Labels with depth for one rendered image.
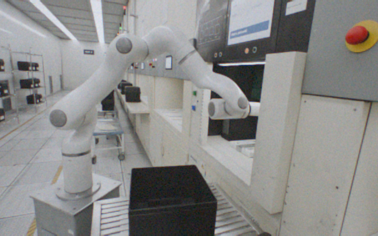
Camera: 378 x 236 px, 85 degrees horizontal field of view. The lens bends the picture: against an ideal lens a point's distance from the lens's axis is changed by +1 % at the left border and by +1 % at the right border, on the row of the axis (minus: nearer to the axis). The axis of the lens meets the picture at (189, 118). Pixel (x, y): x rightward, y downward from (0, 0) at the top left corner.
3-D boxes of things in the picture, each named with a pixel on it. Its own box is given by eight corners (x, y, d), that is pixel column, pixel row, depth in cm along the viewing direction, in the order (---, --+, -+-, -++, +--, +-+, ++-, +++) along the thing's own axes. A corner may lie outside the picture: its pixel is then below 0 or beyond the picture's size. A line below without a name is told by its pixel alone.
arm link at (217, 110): (244, 95, 84) (231, 101, 92) (215, 95, 79) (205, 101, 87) (247, 116, 83) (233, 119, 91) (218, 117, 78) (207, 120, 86)
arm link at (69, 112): (82, 129, 97) (59, 140, 81) (63, 110, 96) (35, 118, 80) (155, 52, 88) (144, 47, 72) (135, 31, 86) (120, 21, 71)
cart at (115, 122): (92, 143, 375) (90, 117, 365) (121, 140, 396) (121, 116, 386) (91, 165, 288) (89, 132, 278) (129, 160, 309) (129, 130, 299)
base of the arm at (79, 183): (45, 192, 93) (42, 154, 89) (82, 175, 110) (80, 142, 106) (75, 205, 86) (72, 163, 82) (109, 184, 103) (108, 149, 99)
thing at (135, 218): (193, 198, 94) (195, 164, 91) (215, 248, 68) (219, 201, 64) (131, 205, 88) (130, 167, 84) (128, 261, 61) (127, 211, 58)
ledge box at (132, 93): (124, 100, 376) (124, 85, 370) (139, 100, 385) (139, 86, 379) (124, 102, 348) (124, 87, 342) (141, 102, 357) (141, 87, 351)
